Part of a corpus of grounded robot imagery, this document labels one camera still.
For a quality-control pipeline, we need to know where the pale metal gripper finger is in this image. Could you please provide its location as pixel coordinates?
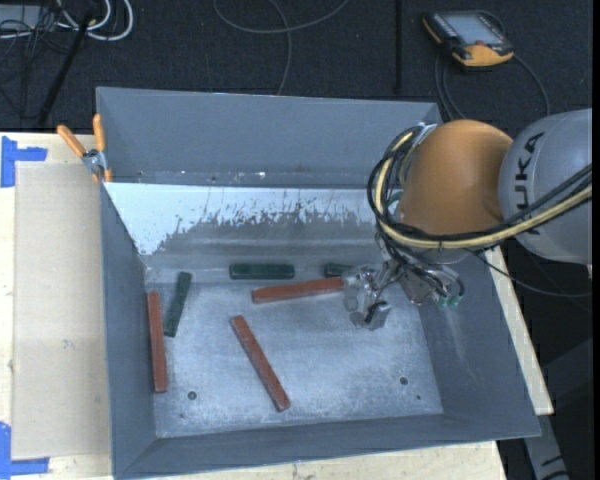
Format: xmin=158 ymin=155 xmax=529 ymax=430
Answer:
xmin=342 ymin=265 xmax=383 ymax=315
xmin=350 ymin=300 xmax=394 ymax=332

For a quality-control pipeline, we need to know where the red-brown flat block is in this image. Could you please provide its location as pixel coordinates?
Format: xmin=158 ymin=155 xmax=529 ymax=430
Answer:
xmin=145 ymin=289 xmax=170 ymax=395
xmin=250 ymin=276 xmax=349 ymax=305
xmin=228 ymin=314 xmax=292 ymax=414

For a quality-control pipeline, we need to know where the grey metal bin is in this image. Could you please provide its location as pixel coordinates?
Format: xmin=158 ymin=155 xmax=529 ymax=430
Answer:
xmin=94 ymin=86 xmax=543 ymax=480

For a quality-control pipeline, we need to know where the pale wood flat board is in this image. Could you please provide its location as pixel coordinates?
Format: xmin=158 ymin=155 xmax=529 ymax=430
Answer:
xmin=10 ymin=160 xmax=113 ymax=460

